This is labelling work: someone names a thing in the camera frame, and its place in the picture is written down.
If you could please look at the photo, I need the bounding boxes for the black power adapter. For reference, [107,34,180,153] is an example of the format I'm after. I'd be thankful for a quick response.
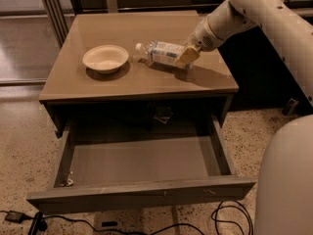
[5,211,23,223]

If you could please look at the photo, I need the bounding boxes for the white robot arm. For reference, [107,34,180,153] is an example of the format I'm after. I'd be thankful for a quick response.
[175,0,313,101]

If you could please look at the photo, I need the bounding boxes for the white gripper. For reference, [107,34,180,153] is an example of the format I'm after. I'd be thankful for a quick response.
[174,18,224,69]

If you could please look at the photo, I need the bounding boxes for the black coiled cable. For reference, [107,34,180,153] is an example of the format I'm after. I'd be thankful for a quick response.
[210,201,254,235]

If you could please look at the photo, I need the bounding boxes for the clear bottle with blue label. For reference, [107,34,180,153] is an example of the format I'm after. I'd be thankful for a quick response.
[135,40,193,70]

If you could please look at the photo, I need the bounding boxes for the dark device on floor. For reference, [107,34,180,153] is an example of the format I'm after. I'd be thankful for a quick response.
[282,98,299,117]

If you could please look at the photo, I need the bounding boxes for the black floor cable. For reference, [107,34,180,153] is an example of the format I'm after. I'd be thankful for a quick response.
[0,209,206,235]

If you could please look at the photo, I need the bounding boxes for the white paper bowl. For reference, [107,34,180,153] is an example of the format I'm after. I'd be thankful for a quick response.
[82,45,129,74]

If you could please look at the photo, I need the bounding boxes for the open grey top drawer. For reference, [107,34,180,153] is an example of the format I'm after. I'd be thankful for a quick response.
[26,115,255,214]

